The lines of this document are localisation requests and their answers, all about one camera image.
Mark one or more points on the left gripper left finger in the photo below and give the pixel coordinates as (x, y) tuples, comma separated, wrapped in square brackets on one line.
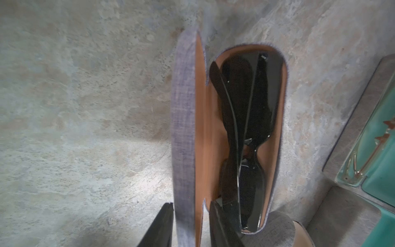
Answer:
[(159, 233)]

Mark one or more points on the teal open glasses case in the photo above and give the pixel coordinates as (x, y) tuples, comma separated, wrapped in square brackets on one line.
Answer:
[(359, 210)]

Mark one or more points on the beige open glasses case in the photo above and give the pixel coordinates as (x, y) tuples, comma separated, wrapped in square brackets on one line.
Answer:
[(280, 231)]

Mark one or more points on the black sunglasses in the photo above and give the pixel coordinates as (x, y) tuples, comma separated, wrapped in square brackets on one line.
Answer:
[(248, 85)]

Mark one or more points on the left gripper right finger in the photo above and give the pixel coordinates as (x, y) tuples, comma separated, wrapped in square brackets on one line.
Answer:
[(222, 234)]

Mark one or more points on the purple fabric glasses case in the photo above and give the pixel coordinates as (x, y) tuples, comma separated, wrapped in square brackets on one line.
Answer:
[(199, 143)]

